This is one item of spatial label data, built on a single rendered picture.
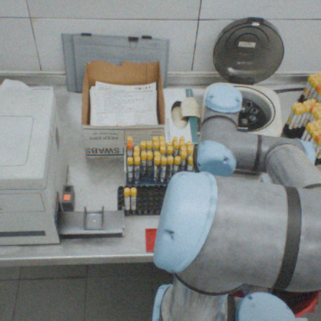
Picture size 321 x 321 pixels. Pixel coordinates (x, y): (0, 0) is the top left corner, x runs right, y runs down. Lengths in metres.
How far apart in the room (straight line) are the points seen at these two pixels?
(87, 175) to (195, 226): 0.90
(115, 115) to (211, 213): 0.98
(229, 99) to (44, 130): 0.43
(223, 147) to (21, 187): 0.45
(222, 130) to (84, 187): 0.57
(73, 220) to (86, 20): 0.63
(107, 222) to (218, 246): 0.75
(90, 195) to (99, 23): 0.54
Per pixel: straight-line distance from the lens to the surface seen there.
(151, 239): 1.22
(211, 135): 0.87
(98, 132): 1.29
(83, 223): 1.17
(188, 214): 0.47
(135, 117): 1.41
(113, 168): 1.36
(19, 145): 1.05
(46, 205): 1.07
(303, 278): 0.50
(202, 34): 1.51
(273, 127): 1.38
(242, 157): 0.86
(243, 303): 0.87
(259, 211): 0.48
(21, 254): 1.23
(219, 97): 0.92
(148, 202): 1.25
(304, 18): 1.57
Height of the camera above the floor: 1.94
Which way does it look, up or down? 51 degrees down
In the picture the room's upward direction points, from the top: 4 degrees clockwise
